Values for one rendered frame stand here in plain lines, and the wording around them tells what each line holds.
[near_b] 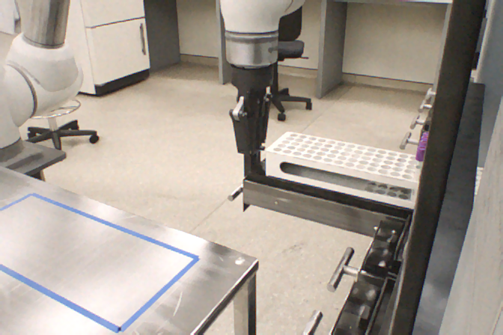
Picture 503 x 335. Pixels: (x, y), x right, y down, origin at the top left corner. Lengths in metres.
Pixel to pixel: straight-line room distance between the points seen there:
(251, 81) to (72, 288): 0.42
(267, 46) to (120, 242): 0.38
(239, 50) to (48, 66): 0.64
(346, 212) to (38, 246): 0.47
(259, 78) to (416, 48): 3.58
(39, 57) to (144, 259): 0.77
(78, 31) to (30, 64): 2.88
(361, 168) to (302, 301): 1.04
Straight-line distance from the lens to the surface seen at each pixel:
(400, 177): 0.70
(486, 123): 0.79
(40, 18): 1.22
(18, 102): 1.21
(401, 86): 4.36
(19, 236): 0.70
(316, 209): 0.74
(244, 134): 0.77
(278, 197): 0.76
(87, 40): 4.05
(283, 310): 1.66
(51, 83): 1.26
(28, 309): 0.57
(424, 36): 4.24
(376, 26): 4.30
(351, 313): 0.52
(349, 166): 0.73
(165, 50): 5.05
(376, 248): 0.61
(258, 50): 0.73
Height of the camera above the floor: 1.18
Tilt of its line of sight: 27 degrees down
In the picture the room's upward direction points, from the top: straight up
